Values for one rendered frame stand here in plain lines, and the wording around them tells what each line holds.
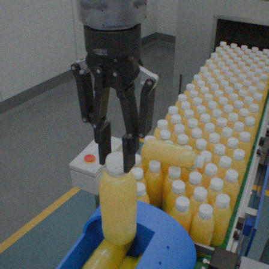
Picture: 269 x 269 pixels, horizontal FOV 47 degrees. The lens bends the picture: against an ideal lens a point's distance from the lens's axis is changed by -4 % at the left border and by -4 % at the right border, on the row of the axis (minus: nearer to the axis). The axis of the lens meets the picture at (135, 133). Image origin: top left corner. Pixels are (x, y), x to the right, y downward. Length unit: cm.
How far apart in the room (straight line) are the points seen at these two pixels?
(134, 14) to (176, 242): 49
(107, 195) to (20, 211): 198
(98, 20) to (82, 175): 73
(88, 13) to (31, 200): 225
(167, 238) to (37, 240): 167
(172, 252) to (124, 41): 46
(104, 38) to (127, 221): 34
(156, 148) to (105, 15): 70
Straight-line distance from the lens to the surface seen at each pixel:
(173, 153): 102
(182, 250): 74
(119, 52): 41
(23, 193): 264
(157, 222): 71
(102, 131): 50
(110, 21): 39
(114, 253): 79
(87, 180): 106
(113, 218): 59
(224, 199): 98
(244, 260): 115
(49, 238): 229
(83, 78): 48
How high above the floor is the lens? 177
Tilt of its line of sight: 35 degrees down
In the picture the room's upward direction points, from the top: straight up
